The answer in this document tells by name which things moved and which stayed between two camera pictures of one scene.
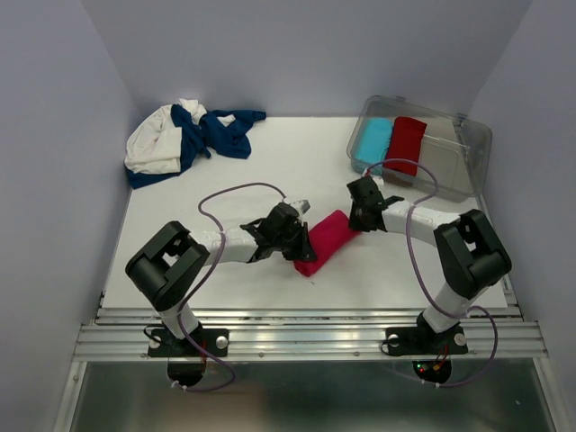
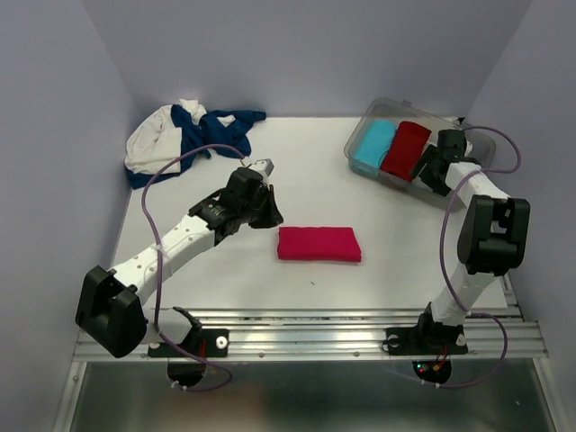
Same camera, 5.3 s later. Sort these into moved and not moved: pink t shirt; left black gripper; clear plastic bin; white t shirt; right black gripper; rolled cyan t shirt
Moved: right black gripper; pink t shirt; left black gripper
Not moved: clear plastic bin; rolled cyan t shirt; white t shirt
